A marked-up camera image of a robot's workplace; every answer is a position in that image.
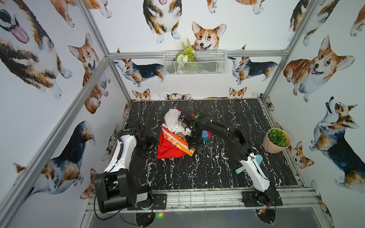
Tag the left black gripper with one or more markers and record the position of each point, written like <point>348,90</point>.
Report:
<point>148,141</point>

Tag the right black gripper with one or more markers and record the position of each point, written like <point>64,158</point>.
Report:
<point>191,144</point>

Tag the rainbow kids hooded jacket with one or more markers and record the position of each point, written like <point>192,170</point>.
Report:
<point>172,143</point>

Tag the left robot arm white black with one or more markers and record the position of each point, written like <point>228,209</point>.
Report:
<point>115,189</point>

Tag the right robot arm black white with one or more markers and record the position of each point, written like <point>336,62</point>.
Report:
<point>238,148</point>

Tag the light blue toy shovel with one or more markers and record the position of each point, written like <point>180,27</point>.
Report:
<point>258,159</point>

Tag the green fern with white flower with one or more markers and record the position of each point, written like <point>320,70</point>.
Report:
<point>187,54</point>

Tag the beige pot green plant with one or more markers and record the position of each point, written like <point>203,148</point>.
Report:
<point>276,140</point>

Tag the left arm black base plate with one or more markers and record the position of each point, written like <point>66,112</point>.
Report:
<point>158,201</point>

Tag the white wire wall basket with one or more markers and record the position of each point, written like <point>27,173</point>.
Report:
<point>207,63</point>

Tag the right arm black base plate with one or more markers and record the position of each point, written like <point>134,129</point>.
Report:
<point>251,198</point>

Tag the aluminium front rail frame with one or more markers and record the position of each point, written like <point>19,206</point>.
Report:
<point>218,199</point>

